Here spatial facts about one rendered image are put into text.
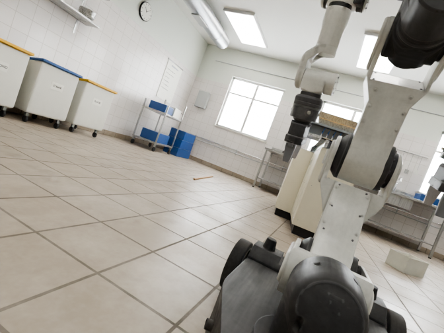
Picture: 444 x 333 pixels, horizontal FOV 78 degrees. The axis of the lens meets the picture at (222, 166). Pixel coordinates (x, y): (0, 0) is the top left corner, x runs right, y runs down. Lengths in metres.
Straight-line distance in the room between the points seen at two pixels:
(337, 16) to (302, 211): 1.95
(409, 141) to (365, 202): 5.82
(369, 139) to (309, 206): 1.80
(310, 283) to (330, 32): 0.69
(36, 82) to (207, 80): 4.54
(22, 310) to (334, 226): 0.78
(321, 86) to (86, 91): 3.72
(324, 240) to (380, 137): 0.33
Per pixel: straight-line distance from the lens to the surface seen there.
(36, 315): 0.81
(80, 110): 4.31
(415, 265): 3.37
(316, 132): 3.43
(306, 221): 2.65
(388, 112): 0.89
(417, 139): 6.72
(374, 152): 0.88
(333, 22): 0.94
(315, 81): 0.90
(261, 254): 1.03
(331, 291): 0.53
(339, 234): 0.82
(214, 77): 7.43
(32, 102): 3.92
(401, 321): 1.11
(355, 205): 0.87
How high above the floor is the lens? 0.49
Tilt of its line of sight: 3 degrees down
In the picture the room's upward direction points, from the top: 20 degrees clockwise
